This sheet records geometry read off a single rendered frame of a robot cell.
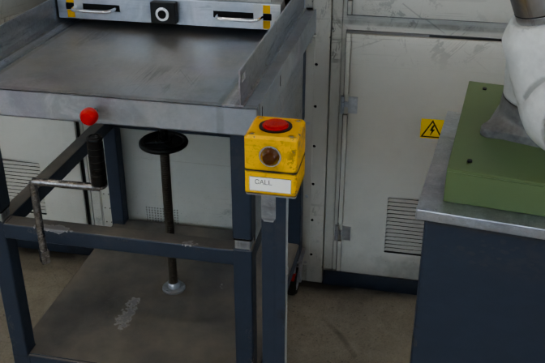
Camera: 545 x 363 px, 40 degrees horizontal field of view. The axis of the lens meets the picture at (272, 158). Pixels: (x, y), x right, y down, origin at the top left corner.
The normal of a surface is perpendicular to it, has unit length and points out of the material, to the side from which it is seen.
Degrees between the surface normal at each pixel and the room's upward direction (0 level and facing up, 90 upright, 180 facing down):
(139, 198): 90
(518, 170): 4
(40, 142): 90
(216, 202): 90
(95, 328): 0
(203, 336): 0
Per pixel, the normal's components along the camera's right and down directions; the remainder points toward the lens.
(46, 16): 0.98, 0.09
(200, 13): -0.21, 0.44
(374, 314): 0.00, -0.90
